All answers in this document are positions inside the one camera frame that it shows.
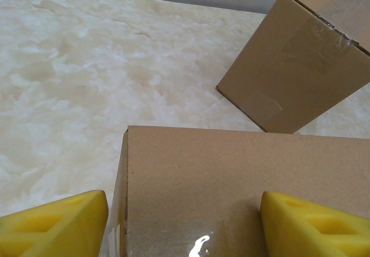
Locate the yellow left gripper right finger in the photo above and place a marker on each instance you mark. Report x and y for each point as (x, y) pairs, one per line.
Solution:
(318, 231)

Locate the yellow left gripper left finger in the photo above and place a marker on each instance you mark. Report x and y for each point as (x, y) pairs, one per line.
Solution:
(43, 234)

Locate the long cardboard box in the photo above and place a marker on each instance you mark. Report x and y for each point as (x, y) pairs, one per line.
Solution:
(216, 167)

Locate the tall cardboard box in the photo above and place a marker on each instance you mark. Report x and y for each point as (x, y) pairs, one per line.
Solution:
(289, 80)

